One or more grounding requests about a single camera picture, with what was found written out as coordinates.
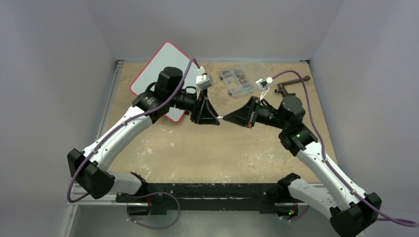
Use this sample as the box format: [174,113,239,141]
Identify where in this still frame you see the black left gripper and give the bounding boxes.
[168,87,220,124]

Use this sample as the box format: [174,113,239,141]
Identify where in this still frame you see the pink framed whiteboard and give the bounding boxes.
[130,41,198,122]

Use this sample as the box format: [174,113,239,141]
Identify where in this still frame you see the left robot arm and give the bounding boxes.
[67,67,220,203]

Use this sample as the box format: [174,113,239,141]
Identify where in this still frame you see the clear plastic screw box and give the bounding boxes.
[219,62,271,98]

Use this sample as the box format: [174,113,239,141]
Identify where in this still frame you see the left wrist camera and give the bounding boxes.
[196,66,214,90]

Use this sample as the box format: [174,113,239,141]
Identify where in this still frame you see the dark metal crank handle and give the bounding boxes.
[274,76,311,97]

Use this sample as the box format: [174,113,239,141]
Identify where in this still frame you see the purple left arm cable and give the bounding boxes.
[67,57,201,203]

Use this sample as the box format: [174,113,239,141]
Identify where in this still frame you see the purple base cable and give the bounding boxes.
[121,192,181,230]

